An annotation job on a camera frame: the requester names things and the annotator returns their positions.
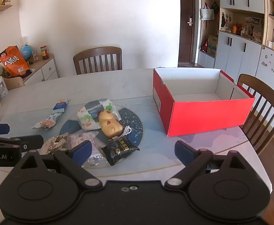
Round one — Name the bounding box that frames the light wooden basket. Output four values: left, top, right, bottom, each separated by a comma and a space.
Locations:
3, 77, 25, 91

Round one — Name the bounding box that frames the brown white snack packet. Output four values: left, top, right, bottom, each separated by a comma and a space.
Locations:
40, 132, 69, 155

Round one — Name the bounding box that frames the white cable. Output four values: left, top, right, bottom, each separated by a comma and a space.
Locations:
108, 125, 133, 143

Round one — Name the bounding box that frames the red lidded jar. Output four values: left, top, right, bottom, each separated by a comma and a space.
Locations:
40, 46, 49, 60

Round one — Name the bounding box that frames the white wooden cabinet unit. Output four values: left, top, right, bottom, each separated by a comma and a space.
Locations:
197, 0, 274, 104

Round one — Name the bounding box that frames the clear pink packet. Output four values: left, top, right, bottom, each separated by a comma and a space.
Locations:
65, 131, 109, 168

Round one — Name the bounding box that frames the light hanging tote bag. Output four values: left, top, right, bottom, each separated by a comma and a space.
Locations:
200, 3, 215, 21

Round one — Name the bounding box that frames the dark wooden door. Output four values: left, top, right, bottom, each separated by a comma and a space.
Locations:
178, 0, 199, 67

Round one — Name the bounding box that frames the black snack packet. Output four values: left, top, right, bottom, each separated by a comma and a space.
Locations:
99, 138, 140, 166

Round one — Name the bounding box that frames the orange snack bag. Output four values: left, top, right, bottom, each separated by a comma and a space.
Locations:
0, 46, 31, 77

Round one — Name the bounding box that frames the brown wooden chair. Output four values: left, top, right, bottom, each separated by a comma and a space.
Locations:
236, 74, 274, 156
73, 46, 123, 75

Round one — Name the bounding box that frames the small blue globe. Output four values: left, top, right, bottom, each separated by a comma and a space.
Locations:
20, 46, 33, 59

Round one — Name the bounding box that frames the white orange snack packet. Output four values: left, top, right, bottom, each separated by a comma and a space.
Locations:
31, 118, 58, 131

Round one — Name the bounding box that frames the white sideboard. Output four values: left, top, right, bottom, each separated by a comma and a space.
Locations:
22, 53, 59, 85

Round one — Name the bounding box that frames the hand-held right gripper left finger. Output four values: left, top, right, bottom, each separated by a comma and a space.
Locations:
14, 140, 102, 191

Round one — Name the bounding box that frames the brown cardboard carton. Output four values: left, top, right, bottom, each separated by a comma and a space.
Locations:
207, 35, 218, 57

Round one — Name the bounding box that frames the blue printed white pack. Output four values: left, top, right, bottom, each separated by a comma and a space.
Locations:
0, 76, 9, 99

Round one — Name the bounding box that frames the blue cracker packet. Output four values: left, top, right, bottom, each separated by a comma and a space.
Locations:
53, 99, 69, 115

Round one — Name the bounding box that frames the white wet wipes pack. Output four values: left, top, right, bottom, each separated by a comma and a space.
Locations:
77, 100, 122, 131

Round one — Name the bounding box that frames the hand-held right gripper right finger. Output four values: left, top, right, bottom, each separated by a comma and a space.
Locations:
165, 141, 250, 190

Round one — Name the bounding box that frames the yellow plush toy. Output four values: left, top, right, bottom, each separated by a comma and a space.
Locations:
99, 110, 124, 138

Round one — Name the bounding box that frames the red cardboard box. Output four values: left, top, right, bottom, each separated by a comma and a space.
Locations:
153, 67, 255, 137

